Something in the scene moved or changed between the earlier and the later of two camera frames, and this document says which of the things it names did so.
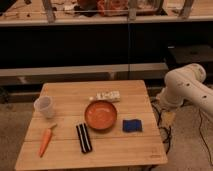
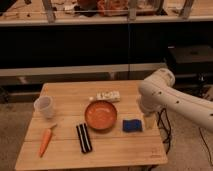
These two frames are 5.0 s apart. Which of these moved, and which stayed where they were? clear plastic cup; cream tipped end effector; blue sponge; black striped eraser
Moved: cream tipped end effector
Stayed: clear plastic cup; blue sponge; black striped eraser
